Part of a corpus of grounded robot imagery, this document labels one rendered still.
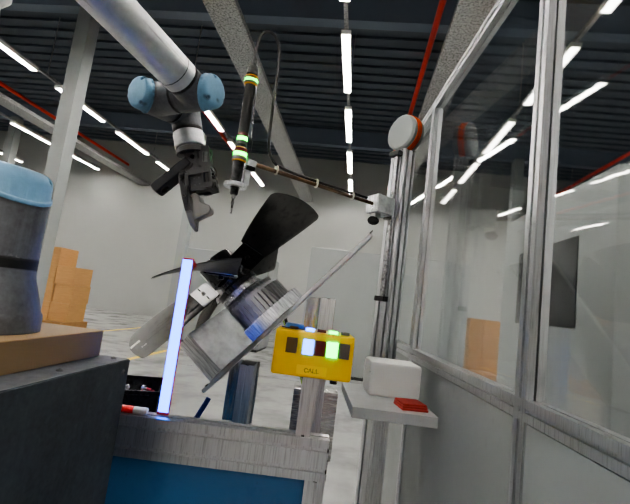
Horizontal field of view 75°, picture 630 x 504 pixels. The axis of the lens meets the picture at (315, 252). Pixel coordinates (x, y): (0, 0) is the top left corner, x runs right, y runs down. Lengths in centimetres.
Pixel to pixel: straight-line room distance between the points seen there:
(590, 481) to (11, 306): 83
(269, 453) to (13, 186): 64
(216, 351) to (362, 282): 568
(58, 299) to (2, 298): 895
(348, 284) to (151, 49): 607
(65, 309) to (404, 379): 850
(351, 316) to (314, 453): 588
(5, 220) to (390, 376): 111
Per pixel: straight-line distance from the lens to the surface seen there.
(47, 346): 67
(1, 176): 67
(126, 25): 88
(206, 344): 117
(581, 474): 80
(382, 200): 163
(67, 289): 951
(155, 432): 96
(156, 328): 134
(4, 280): 66
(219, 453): 93
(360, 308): 674
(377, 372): 139
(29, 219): 68
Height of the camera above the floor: 113
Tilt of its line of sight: 7 degrees up
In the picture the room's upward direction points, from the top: 7 degrees clockwise
